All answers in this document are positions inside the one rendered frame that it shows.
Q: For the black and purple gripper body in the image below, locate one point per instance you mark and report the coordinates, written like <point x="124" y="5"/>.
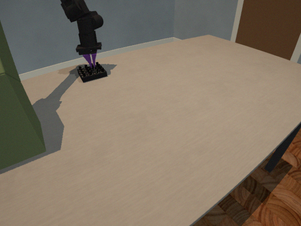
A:
<point x="88" y="44"/>

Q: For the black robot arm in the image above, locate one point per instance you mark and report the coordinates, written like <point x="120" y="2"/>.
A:
<point x="87" y="21"/>

